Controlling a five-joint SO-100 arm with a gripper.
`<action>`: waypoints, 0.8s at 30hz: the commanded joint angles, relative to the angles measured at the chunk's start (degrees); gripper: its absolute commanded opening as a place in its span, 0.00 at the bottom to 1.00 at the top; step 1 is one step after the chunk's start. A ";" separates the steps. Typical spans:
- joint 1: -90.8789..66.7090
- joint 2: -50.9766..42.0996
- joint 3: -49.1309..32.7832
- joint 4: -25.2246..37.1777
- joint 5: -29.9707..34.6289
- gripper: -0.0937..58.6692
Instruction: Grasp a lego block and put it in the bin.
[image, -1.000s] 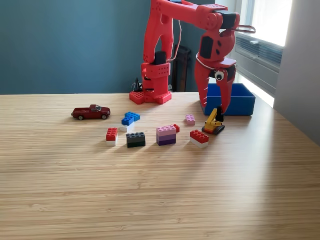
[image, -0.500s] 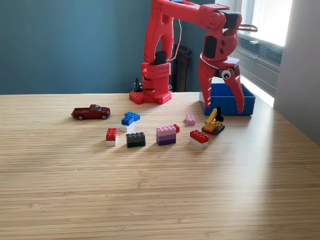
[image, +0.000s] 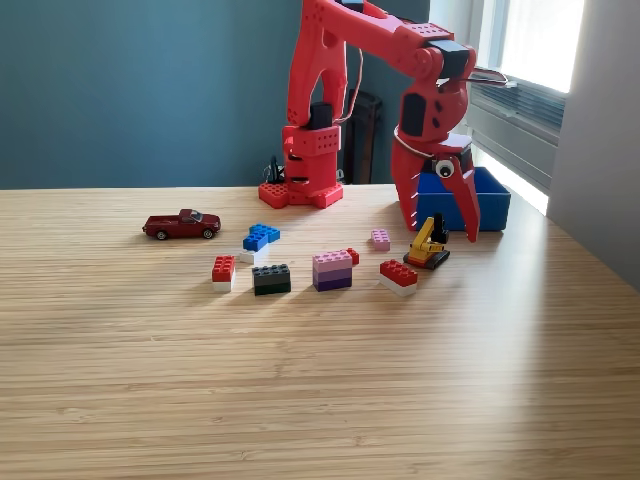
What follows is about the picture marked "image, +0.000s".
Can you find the yellow toy digger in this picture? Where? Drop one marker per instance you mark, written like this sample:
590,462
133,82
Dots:
425,247

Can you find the pink and purple brick stack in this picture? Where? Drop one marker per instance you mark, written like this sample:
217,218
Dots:
332,272

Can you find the black brick stack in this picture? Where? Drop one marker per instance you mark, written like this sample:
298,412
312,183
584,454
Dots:
271,280

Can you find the blue plastic bin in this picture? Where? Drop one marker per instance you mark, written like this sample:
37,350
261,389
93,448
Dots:
492,210

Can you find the dark wooden chair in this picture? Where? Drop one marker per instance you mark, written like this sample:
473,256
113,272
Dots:
367,145

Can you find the small pink brick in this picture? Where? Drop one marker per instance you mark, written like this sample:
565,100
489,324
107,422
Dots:
381,240

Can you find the red and white brick stack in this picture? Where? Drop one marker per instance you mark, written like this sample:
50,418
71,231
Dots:
398,277
223,270

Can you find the grey louvred window vent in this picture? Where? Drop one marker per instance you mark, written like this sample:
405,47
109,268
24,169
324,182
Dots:
540,107

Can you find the white framed window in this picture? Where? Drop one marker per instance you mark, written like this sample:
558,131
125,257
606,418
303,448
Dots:
540,40

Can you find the blue and white brick stack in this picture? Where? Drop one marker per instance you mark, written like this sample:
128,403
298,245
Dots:
260,237

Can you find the dark red toy car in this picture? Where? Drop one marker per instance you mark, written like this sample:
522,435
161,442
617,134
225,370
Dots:
180,225

